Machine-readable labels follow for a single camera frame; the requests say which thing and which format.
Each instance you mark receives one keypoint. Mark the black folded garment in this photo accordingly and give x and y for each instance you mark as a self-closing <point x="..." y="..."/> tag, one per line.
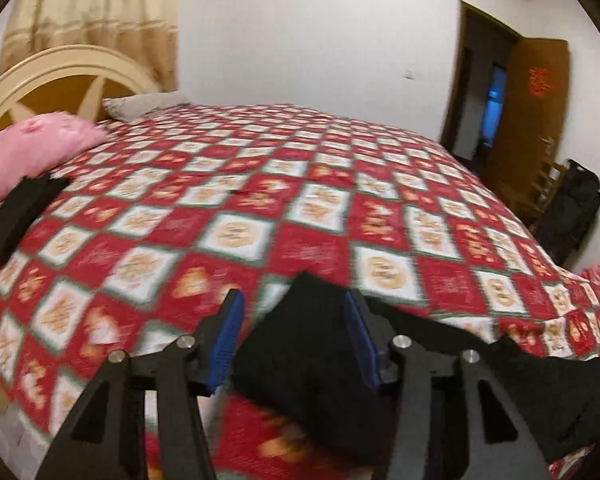
<point x="22" y="206"/>

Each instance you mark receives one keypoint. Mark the beige curtain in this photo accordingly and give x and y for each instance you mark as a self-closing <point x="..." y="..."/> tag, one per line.
<point x="144" y="30"/>

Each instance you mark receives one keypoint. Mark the red door decoration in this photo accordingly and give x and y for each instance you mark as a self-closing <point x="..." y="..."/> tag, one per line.
<point x="538" y="83"/>

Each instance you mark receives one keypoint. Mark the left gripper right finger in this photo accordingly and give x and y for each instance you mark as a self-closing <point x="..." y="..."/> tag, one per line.
<point x="454" y="420"/>

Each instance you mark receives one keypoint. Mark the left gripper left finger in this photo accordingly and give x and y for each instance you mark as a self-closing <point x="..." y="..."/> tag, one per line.
<point x="103" y="437"/>

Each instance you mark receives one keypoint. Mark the brown wooden door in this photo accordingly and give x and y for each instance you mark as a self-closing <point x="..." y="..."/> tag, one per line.
<point x="517" y="151"/>

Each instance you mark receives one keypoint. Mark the white wall switch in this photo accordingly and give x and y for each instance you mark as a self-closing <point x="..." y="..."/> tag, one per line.
<point x="408" y="75"/>

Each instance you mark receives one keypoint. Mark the red patchwork bedspread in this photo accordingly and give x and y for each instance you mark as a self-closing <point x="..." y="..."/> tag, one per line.
<point x="180" y="206"/>

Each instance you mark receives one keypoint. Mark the grey striped pillow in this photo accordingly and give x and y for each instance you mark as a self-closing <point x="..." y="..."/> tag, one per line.
<point x="132" y="107"/>

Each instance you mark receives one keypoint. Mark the black backpack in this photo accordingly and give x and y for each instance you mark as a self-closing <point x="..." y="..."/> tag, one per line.
<point x="571" y="214"/>

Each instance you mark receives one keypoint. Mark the cream wooden headboard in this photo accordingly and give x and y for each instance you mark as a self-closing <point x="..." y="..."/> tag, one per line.
<point x="73" y="79"/>

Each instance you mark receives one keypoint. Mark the wooden chair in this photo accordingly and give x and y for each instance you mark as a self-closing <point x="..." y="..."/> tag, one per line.
<point x="531" y="206"/>

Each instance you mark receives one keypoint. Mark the pink pillow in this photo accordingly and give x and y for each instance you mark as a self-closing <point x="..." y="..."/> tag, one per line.
<point x="42" y="142"/>

